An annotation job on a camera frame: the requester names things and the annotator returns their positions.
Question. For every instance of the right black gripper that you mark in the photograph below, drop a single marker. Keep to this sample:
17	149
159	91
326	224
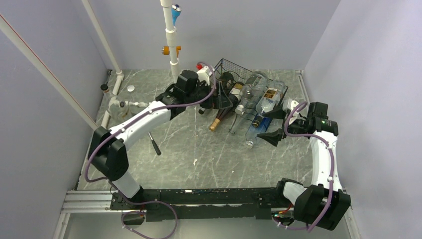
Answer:
272	137

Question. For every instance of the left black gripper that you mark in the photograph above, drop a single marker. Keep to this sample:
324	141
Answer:
202	85

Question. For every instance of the clear bottle dark label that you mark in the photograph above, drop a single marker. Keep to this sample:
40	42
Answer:
251	93

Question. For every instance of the clear bottle silver cap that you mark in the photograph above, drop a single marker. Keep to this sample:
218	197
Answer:
123	108

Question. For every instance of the clear round cork-stoppered bottle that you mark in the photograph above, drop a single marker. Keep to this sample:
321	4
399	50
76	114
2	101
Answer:
106	90

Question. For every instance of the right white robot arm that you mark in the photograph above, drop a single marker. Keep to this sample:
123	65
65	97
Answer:
323	203

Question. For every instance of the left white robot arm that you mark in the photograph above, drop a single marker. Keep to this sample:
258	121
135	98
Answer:
108	148

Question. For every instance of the dark green wine bottle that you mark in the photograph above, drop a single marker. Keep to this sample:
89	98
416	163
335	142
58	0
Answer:
227	81

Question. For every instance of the dark gold-foil wine bottle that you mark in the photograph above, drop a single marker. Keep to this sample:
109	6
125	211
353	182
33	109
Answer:
234	97

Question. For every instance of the blue square glass bottle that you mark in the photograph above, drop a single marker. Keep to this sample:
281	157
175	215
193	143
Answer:
255	133

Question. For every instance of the clear square bottle black cap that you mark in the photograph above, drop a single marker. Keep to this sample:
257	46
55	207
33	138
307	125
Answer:
269	100

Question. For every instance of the clear slim empty bottle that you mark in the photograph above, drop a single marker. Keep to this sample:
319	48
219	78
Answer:
240	122

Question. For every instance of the blue pipe clip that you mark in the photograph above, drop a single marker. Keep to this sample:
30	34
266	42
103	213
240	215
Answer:
176	11

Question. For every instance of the black wire wine rack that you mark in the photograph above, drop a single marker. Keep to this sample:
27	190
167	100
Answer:
240	74

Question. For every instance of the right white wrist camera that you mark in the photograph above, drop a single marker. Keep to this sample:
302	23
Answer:
288	105

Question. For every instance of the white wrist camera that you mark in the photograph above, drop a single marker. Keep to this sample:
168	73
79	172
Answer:
204	74
288	105

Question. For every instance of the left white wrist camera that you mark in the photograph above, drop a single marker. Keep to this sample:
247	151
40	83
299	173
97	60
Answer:
204	74

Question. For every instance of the black handled metal tool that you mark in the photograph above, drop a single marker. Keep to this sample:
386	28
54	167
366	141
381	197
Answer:
155	145

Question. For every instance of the aluminium frame rail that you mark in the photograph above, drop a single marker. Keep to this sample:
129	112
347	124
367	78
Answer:
99	201

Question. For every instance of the white PVC pipe frame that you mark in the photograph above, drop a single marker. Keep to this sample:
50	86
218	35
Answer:
28	52

